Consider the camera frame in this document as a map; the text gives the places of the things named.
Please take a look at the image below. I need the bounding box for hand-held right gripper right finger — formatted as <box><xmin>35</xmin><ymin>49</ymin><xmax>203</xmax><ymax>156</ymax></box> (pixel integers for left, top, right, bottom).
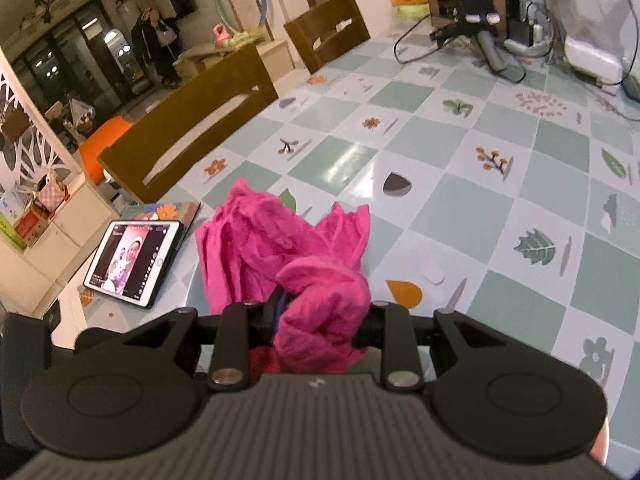
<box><xmin>352</xmin><ymin>300</ymin><xmax>507</xmax><ymax>393</ymax></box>

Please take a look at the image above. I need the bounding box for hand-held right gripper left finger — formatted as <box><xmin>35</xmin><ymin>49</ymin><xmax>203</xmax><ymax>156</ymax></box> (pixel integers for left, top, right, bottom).
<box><xmin>117</xmin><ymin>300</ymin><xmax>283</xmax><ymax>393</ymax></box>

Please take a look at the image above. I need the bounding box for pink cloth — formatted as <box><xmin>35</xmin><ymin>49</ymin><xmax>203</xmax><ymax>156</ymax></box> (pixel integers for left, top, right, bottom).
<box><xmin>195</xmin><ymin>177</ymin><xmax>373</xmax><ymax>376</ymax></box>

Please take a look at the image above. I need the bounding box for white sideboard cabinet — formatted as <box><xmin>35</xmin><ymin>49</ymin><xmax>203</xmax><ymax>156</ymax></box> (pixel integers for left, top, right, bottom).
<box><xmin>0</xmin><ymin>180</ymin><xmax>121</xmax><ymax>311</ymax></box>

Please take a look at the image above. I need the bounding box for cardboard box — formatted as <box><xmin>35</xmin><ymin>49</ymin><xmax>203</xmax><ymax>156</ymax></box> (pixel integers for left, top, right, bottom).
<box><xmin>12</xmin><ymin>200</ymin><xmax>51</xmax><ymax>246</ymax></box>

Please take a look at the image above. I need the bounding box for tablet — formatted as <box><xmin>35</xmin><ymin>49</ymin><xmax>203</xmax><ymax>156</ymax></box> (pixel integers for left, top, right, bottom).
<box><xmin>82</xmin><ymin>220</ymin><xmax>182</xmax><ymax>309</ymax></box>

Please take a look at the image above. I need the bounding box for checkered leaf-print tablecloth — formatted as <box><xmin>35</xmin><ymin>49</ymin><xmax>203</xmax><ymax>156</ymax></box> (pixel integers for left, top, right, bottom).
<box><xmin>75</xmin><ymin>22</ymin><xmax>640</xmax><ymax>461</ymax></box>

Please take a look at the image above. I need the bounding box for floral book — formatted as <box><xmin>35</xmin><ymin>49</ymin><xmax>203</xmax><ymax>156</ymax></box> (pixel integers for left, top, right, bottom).
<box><xmin>120</xmin><ymin>201</ymin><xmax>202</xmax><ymax>241</ymax></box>

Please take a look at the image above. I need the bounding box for checkered handbag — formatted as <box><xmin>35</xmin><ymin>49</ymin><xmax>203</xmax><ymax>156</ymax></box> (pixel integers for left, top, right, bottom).
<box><xmin>32</xmin><ymin>172</ymin><xmax>71</xmax><ymax>211</ymax></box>

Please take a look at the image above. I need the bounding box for white cutout partition screen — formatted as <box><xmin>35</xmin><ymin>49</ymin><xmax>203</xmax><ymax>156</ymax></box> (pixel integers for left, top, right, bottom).
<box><xmin>0</xmin><ymin>72</ymin><xmax>71</xmax><ymax>196</ymax></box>

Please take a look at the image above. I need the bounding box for orange seat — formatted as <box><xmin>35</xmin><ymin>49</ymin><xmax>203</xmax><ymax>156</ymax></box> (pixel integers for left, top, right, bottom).
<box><xmin>79</xmin><ymin>116</ymin><xmax>133</xmax><ymax>181</ymax></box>

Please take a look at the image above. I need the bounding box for wooden chair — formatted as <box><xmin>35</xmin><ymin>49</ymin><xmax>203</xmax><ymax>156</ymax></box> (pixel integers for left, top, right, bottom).
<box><xmin>96</xmin><ymin>42</ymin><xmax>279</xmax><ymax>206</ymax></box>
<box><xmin>283</xmin><ymin>0</ymin><xmax>372</xmax><ymax>75</ymax></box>

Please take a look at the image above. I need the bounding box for beige low cabinet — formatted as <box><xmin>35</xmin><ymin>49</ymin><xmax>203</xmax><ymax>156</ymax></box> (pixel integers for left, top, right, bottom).
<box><xmin>172</xmin><ymin>40</ymin><xmax>293</xmax><ymax>88</ymax></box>

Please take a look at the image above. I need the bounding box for glass sliding door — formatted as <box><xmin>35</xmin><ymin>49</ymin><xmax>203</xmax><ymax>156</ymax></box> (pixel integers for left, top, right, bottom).
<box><xmin>10</xmin><ymin>0</ymin><xmax>151</xmax><ymax>126</ymax></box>

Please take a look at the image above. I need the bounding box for white power strip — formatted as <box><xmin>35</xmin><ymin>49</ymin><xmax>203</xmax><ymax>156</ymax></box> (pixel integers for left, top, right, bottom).
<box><xmin>504</xmin><ymin>22</ymin><xmax>551</xmax><ymax>56</ymax></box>

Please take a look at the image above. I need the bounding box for white box appliance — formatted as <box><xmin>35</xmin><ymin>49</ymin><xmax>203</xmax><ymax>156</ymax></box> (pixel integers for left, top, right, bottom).
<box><xmin>564</xmin><ymin>37</ymin><xmax>623</xmax><ymax>81</ymax></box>

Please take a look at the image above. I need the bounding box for ceiling chandelier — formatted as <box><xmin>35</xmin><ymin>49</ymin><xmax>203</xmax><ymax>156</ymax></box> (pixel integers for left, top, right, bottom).
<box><xmin>22</xmin><ymin>0</ymin><xmax>68</xmax><ymax>23</ymax></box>

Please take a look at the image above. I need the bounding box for plastic-wrapped white item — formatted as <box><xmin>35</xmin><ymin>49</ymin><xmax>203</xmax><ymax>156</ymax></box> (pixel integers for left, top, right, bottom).
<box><xmin>547</xmin><ymin>0</ymin><xmax>638</xmax><ymax>56</ymax></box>

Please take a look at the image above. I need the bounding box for black device with grey handle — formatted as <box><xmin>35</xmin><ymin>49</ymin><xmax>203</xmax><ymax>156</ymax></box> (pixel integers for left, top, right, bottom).
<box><xmin>430</xmin><ymin>10</ymin><xmax>506</xmax><ymax>73</ymax></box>

